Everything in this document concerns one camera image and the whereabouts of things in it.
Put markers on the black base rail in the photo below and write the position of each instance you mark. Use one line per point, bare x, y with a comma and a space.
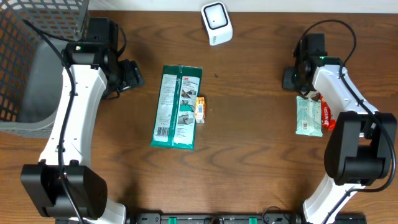
271, 218

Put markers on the light teal wipes pack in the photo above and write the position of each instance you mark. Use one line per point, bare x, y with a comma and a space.
309, 117

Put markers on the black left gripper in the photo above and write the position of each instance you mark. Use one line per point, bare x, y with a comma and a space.
133, 76

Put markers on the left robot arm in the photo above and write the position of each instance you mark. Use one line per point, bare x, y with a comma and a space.
62, 184

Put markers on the green white packet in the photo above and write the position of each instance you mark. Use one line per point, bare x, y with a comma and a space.
175, 121

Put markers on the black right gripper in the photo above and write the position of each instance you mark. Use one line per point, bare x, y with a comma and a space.
287, 82

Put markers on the narrow red stick packet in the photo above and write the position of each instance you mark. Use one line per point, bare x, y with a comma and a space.
327, 121

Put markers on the small orange white carton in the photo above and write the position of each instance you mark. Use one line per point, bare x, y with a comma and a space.
200, 110

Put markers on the grey plastic mesh basket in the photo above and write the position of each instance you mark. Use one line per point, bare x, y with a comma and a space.
31, 73

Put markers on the white barcode scanner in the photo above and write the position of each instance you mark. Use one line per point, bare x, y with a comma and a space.
216, 22

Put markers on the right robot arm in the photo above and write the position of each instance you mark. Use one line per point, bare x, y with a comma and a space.
360, 155

